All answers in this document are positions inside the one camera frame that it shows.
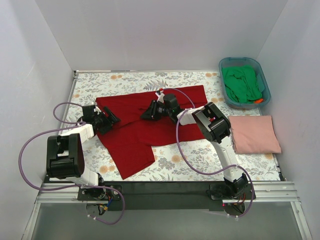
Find red t shirt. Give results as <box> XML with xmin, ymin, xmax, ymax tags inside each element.
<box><xmin>95</xmin><ymin>84</ymin><xmax>213</xmax><ymax>181</ymax></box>

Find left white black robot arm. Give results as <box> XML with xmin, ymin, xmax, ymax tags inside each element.
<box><xmin>46</xmin><ymin>104</ymin><xmax>121</xmax><ymax>200</ymax></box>

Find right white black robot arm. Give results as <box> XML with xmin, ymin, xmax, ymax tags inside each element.
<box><xmin>140</xmin><ymin>90</ymin><xmax>248</xmax><ymax>200</ymax></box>

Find green t shirt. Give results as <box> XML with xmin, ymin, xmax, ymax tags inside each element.
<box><xmin>222</xmin><ymin>65</ymin><xmax>262</xmax><ymax>104</ymax></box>

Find teal plastic bin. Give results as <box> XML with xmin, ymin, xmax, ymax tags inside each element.
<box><xmin>218</xmin><ymin>57</ymin><xmax>271</xmax><ymax>110</ymax></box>

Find folded pink t shirt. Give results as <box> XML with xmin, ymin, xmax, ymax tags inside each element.
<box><xmin>229</xmin><ymin>115</ymin><xmax>282</xmax><ymax>155</ymax></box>

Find orange cloth item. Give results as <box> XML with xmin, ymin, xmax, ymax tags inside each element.
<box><xmin>253</xmin><ymin>98</ymin><xmax>264</xmax><ymax>104</ymax></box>

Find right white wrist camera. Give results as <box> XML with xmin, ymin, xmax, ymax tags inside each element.
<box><xmin>155</xmin><ymin>88</ymin><xmax>165</xmax><ymax>104</ymax></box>

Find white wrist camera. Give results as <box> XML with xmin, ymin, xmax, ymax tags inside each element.
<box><xmin>155</xmin><ymin>88</ymin><xmax>165</xmax><ymax>104</ymax></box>
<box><xmin>92</xmin><ymin>101</ymin><xmax>102</xmax><ymax>113</ymax></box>

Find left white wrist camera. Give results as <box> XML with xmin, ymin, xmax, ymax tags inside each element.
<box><xmin>92</xmin><ymin>101</ymin><xmax>102</xmax><ymax>113</ymax></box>

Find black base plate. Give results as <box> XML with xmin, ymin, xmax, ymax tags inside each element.
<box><xmin>77</xmin><ymin>181</ymin><xmax>256</xmax><ymax>211</ymax></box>

